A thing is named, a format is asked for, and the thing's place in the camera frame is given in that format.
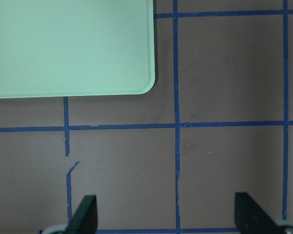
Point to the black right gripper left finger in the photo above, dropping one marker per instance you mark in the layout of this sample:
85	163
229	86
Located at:
85	218

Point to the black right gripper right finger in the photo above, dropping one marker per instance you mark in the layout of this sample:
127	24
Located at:
250	218

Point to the light green tray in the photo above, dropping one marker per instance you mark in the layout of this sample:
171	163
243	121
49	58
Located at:
67	48

